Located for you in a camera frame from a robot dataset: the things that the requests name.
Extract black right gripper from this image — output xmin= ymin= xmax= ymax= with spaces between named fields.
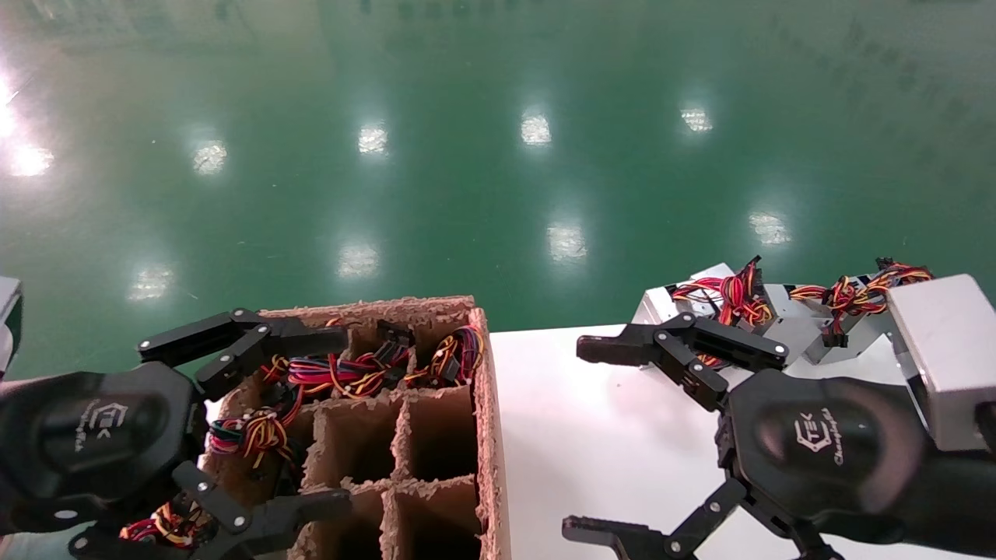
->
xmin=562 ymin=313 xmax=946 ymax=560

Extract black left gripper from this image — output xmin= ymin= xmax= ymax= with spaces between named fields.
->
xmin=0 ymin=308 xmax=352 ymax=560

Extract brown cardboard divider box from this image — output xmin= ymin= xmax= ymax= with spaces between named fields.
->
xmin=198 ymin=294 xmax=513 ymax=560

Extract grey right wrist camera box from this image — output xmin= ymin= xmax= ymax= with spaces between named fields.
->
xmin=886 ymin=272 xmax=996 ymax=453

